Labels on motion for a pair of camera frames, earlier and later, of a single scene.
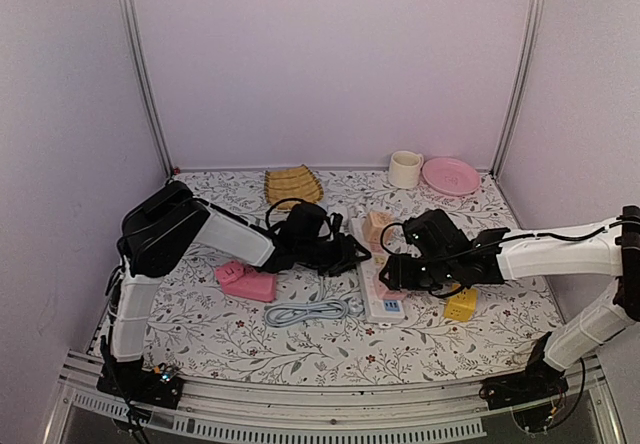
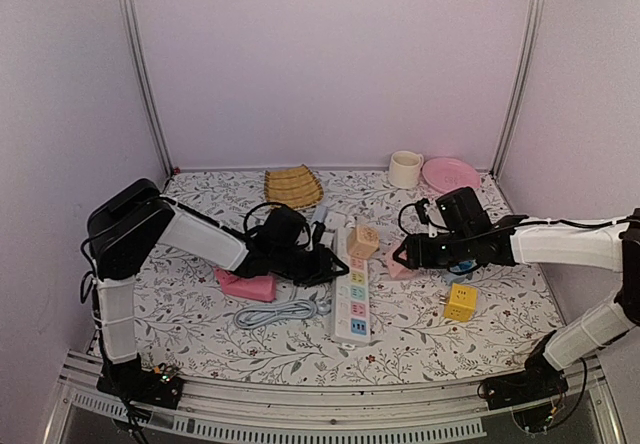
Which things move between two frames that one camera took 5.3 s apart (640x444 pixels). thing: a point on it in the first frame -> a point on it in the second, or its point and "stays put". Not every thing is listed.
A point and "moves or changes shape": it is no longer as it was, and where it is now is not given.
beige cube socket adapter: x=374 y=223 moves or changes shape
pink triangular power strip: x=241 y=281 stays put
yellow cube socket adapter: x=461 y=307 stays put
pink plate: x=450 y=176 stays put
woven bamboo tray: x=298 y=183 stays put
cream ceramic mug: x=404 y=169 stays put
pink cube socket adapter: x=388 y=294 moves or changes shape
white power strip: x=376 y=307 -> x=351 y=299
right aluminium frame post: x=537 y=14 stays put
